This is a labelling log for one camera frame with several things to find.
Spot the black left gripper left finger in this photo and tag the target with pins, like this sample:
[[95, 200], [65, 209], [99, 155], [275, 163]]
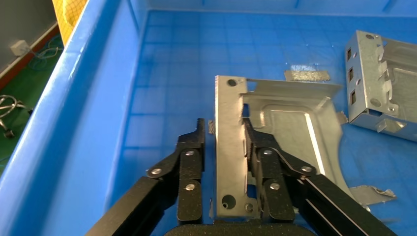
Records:
[[190, 169]]

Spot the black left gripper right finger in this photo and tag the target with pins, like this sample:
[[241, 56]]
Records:
[[273, 182]]

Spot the metal bracket with curved cutout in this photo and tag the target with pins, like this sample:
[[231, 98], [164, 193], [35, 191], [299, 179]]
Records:
[[229, 146]]

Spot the small metal scrap piece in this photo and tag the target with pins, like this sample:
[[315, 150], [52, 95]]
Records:
[[371, 193]]

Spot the blue plastic bin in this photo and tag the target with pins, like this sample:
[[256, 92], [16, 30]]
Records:
[[97, 97]]

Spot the yellow mesh bag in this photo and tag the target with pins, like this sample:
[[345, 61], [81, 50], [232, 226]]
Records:
[[70, 16]]

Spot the metal bracket with square holes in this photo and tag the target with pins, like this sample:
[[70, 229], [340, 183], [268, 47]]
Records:
[[365, 84]]

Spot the white wall socket box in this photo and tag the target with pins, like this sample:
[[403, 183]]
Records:
[[20, 48]]

